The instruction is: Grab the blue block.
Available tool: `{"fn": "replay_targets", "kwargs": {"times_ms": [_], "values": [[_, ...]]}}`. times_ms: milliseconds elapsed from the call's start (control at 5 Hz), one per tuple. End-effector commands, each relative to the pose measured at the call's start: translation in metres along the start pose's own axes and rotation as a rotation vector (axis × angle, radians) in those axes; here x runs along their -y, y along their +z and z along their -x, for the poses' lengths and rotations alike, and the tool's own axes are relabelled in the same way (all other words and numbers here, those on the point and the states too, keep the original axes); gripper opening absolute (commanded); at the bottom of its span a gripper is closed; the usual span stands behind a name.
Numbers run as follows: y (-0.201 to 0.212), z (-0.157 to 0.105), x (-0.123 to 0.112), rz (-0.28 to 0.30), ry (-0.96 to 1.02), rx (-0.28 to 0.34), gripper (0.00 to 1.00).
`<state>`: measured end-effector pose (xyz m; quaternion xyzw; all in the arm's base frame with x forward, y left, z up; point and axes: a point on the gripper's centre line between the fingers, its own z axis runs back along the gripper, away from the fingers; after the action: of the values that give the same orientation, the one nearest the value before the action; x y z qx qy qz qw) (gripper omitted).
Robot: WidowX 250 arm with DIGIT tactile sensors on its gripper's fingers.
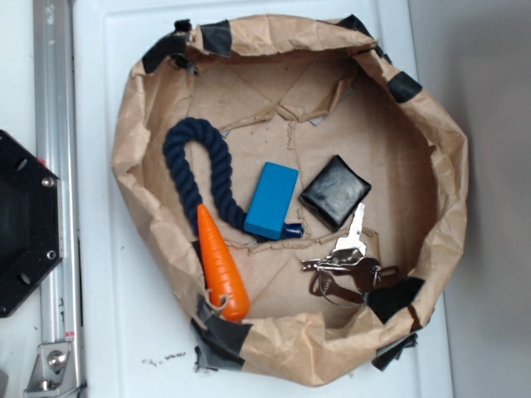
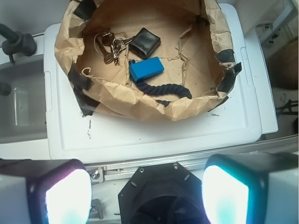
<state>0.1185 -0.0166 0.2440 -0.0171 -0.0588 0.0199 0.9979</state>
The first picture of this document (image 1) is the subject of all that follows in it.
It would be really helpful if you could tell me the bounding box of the aluminium extrusion rail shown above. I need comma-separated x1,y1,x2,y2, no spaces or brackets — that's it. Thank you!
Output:
33,1,86,397

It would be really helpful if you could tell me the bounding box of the bunch of silver keys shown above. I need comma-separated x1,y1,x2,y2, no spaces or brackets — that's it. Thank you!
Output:
302,203,404,309

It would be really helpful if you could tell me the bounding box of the orange plastic toy carrot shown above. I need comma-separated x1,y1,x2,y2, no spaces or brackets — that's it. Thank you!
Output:
197,204,250,323

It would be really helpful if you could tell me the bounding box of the brown paper bag bin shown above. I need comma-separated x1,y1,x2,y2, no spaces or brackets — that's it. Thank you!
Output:
112,15,469,386

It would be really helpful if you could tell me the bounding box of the metal corner bracket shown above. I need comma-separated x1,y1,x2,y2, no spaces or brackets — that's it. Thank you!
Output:
23,342,80,397

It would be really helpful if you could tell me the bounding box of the navy blue twisted rope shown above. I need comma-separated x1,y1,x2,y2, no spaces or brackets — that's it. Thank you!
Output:
162,117,304,240

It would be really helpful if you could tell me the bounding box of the blue wooden block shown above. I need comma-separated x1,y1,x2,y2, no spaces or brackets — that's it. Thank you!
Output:
243,162,304,240

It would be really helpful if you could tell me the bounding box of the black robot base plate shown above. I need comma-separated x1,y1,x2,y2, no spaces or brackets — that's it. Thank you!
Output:
0,130,61,318

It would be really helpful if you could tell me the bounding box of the black square leather pouch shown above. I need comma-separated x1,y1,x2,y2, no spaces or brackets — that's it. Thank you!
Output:
299,155,372,231

